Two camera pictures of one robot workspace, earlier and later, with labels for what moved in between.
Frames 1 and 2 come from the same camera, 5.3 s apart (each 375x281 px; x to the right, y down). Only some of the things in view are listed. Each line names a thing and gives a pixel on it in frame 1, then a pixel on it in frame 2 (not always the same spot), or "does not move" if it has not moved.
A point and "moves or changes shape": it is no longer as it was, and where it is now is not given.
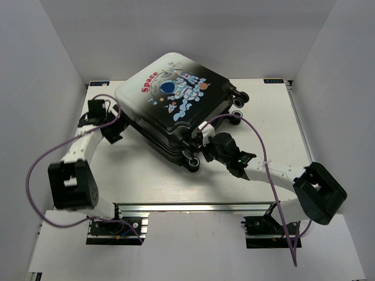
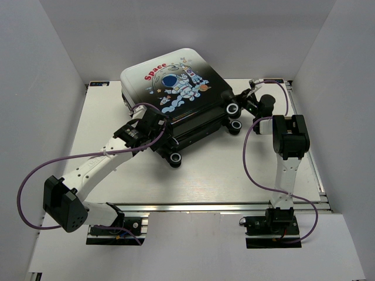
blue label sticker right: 273,81 does not move
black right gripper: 204,150 to 242,99
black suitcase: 165,101 moves or changes shape
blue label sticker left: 99,83 does not move
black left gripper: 115,136 to 166,136
